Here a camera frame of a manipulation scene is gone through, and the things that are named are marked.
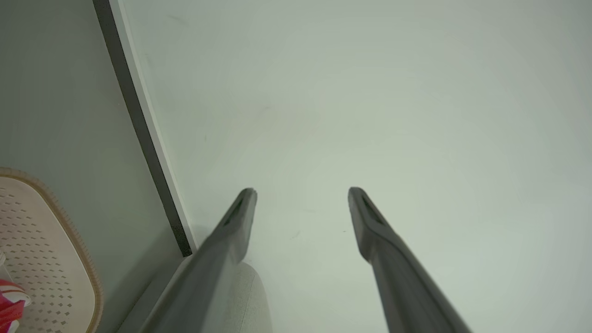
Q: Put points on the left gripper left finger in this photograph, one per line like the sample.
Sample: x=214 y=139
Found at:
x=208 y=277

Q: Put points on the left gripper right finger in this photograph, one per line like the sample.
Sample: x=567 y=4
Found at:
x=402 y=286

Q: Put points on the red shirt white trim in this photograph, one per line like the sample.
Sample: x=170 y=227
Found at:
x=10 y=305

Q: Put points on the cream perforated laundry basket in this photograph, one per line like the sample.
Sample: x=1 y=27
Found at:
x=46 y=231

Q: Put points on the grey fabric sofa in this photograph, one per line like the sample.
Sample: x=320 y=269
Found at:
x=254 y=300

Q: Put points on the black and white baseboard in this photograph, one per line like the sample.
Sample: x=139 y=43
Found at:
x=138 y=120

